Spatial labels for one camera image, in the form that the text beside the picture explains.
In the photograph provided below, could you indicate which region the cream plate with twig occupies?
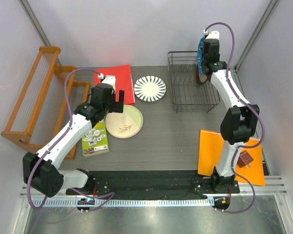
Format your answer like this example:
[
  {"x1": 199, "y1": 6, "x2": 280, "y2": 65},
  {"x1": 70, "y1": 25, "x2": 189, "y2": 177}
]
[{"x1": 105, "y1": 105, "x2": 143, "y2": 138}]

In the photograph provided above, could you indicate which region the orange wooden rack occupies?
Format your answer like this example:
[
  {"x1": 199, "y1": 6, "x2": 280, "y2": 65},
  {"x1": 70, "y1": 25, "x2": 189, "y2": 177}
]
[{"x1": 1, "y1": 46, "x2": 90, "y2": 153}]

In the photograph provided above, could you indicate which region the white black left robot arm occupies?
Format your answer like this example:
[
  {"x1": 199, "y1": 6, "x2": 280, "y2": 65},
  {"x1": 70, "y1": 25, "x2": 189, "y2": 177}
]
[{"x1": 22, "y1": 76, "x2": 125, "y2": 197}]

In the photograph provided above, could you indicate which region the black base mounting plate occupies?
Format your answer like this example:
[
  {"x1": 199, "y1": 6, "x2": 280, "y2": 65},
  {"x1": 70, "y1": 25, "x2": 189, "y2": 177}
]
[{"x1": 79, "y1": 170, "x2": 240, "y2": 200}]

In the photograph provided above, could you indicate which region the black wire dish rack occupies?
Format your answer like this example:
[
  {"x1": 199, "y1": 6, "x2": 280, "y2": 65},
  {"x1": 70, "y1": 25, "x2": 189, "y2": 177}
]
[{"x1": 167, "y1": 51, "x2": 220, "y2": 112}]

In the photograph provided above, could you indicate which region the blue polka dot plate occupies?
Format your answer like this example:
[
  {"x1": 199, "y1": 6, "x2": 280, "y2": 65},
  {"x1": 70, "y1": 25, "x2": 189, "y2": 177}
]
[{"x1": 197, "y1": 37, "x2": 205, "y2": 75}]

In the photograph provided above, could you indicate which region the green booklet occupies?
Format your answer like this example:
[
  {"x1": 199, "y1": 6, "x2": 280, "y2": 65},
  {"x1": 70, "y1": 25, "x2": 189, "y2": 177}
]
[{"x1": 82, "y1": 120, "x2": 109, "y2": 157}]

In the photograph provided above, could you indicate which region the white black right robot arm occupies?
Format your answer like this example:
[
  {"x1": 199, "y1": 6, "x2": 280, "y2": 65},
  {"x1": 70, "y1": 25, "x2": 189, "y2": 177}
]
[{"x1": 198, "y1": 38, "x2": 259, "y2": 193}]

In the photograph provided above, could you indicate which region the small brown block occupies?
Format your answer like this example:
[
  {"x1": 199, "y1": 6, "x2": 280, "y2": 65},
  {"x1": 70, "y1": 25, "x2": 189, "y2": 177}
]
[{"x1": 237, "y1": 151, "x2": 253, "y2": 168}]

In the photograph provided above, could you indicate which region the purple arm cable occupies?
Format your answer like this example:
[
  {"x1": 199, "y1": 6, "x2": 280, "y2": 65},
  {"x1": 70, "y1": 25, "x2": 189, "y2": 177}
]
[
  {"x1": 26, "y1": 68, "x2": 116, "y2": 212},
  {"x1": 205, "y1": 22, "x2": 267, "y2": 215}
]

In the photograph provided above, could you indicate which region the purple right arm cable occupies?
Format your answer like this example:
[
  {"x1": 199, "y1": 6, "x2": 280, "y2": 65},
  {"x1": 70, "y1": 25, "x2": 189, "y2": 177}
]
[{"x1": 205, "y1": 22, "x2": 267, "y2": 215}]

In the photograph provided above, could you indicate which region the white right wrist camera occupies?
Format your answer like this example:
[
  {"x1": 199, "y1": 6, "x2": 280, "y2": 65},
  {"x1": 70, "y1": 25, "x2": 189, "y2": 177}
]
[{"x1": 203, "y1": 30, "x2": 220, "y2": 40}]

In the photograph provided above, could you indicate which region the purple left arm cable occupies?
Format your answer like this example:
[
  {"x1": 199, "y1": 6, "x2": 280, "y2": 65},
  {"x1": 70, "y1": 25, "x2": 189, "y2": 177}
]
[{"x1": 26, "y1": 68, "x2": 116, "y2": 212}]

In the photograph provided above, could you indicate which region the red folder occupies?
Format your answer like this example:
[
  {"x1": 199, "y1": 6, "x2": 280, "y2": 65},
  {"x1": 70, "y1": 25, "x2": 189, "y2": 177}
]
[{"x1": 97, "y1": 65, "x2": 135, "y2": 105}]

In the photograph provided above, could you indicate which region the dark red rimmed plate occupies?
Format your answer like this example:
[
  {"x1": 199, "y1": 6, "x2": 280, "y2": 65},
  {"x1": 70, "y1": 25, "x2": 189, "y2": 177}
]
[{"x1": 195, "y1": 65, "x2": 211, "y2": 85}]

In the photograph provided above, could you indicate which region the orange folder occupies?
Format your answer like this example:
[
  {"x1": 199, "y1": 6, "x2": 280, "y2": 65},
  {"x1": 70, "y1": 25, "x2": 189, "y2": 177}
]
[{"x1": 198, "y1": 130, "x2": 265, "y2": 186}]

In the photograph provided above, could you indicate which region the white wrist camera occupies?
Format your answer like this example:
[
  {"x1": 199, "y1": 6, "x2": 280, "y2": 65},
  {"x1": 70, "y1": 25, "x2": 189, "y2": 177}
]
[
  {"x1": 98, "y1": 73, "x2": 116, "y2": 91},
  {"x1": 203, "y1": 30, "x2": 220, "y2": 40}
]

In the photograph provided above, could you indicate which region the white slotted cable duct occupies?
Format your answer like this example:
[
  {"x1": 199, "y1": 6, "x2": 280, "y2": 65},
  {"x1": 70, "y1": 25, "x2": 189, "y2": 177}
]
[{"x1": 44, "y1": 197, "x2": 214, "y2": 208}]

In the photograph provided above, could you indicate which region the white blue striped plate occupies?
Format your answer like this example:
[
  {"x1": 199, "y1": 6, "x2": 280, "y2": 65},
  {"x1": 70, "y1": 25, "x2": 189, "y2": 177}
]
[{"x1": 133, "y1": 76, "x2": 167, "y2": 103}]

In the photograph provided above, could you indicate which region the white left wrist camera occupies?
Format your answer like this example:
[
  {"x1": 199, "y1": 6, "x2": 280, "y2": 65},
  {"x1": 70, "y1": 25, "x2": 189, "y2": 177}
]
[{"x1": 98, "y1": 73, "x2": 116, "y2": 91}]

